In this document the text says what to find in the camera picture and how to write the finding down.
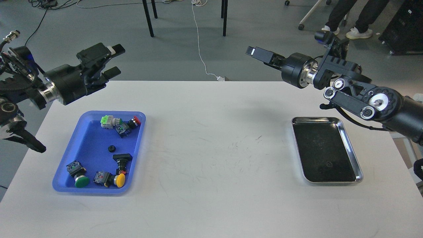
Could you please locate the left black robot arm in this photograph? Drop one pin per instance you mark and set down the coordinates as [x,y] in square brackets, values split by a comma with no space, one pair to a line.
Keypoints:
[26,82]

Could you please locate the black square push button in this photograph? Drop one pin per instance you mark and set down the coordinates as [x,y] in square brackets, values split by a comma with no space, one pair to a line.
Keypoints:
[122,161]

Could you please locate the yellow push button switch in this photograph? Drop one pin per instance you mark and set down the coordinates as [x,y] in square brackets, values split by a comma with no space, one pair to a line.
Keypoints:
[107,179]

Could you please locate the black table leg rear left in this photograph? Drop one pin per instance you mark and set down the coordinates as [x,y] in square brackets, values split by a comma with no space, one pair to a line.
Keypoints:
[154,8]

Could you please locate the blue plastic tray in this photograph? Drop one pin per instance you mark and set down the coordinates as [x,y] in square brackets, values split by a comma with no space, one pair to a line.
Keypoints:
[89,145]

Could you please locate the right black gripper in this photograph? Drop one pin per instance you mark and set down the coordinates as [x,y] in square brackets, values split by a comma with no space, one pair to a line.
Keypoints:
[297,69]

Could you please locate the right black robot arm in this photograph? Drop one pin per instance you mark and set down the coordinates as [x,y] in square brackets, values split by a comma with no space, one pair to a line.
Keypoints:
[348,91]

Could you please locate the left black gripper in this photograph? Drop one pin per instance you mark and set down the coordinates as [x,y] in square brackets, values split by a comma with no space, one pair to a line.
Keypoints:
[69,83]

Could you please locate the black equipment case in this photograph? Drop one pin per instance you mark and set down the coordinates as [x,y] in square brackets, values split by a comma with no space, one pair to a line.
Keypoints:
[404,33]

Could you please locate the person's white shoe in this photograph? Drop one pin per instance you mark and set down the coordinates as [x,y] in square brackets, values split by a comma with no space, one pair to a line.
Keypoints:
[327,28]
[355,34]

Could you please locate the black table leg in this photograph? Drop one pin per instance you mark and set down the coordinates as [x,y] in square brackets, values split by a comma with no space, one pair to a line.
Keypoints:
[148,19]
[225,19]
[154,8]
[222,8]

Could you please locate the black table leg rear right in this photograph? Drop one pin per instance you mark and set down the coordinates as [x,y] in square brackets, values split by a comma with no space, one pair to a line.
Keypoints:
[222,8]

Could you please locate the green white terminal switch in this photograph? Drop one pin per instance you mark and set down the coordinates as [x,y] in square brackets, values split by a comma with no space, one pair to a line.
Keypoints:
[110,122]

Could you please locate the green push button switch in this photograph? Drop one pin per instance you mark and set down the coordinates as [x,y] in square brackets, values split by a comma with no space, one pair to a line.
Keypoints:
[78,172]

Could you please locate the silver metal tray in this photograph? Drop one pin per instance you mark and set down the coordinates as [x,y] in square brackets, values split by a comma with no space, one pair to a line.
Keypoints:
[321,139]

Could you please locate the red push button switch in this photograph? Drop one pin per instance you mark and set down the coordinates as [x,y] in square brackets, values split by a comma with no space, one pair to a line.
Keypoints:
[134,122]

